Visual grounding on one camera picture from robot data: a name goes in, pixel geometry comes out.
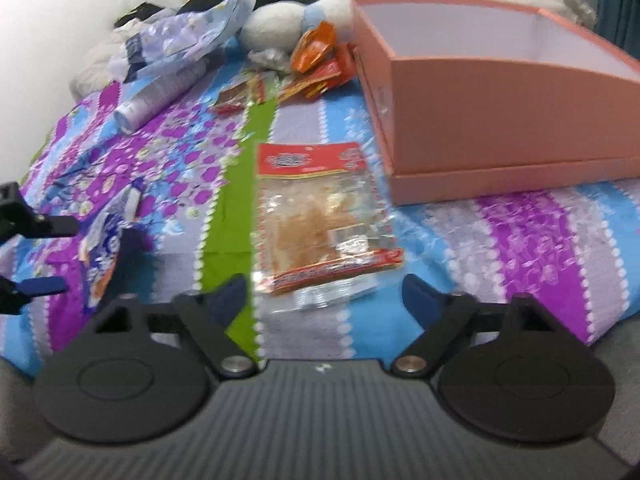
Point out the grey duvet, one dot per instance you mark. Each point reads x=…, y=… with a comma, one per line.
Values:
x=95, y=65

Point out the clear dark snack packet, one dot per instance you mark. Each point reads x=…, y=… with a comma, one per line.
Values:
x=267, y=59

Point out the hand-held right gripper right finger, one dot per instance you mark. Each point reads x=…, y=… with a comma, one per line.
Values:
x=420, y=300

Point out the red yellow snack packet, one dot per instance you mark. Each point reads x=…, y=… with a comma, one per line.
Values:
x=300, y=89

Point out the orange snack packet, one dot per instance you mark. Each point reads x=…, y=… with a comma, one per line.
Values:
x=312, y=47

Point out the blue white snack packet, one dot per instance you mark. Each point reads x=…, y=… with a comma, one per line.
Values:
x=105, y=250

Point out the clear snack packet red label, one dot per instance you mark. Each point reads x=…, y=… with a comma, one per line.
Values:
x=310, y=225

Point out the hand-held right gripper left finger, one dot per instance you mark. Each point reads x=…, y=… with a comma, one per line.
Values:
x=227, y=302

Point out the striped floral bed sheet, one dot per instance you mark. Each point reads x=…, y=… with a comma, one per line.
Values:
x=525, y=240

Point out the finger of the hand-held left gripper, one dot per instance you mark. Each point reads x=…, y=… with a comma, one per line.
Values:
x=42, y=287
x=50, y=226

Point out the red snack packet white script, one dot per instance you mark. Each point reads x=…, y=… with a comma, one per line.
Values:
x=336, y=67

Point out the pink cardboard box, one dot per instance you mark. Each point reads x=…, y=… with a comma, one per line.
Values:
x=500, y=110

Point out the white and blue plush toy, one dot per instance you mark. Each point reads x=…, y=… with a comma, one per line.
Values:
x=272, y=22

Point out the blue floral plastic bag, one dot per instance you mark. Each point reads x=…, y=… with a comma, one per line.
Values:
x=185, y=35

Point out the white tube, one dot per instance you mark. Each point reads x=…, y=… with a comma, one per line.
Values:
x=150, y=100

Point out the dark cloth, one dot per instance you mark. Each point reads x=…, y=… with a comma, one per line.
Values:
x=142, y=14

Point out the brown stick snack packet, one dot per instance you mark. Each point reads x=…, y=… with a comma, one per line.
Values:
x=232, y=97

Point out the blue curtain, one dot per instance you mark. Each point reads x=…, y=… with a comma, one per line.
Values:
x=620, y=10

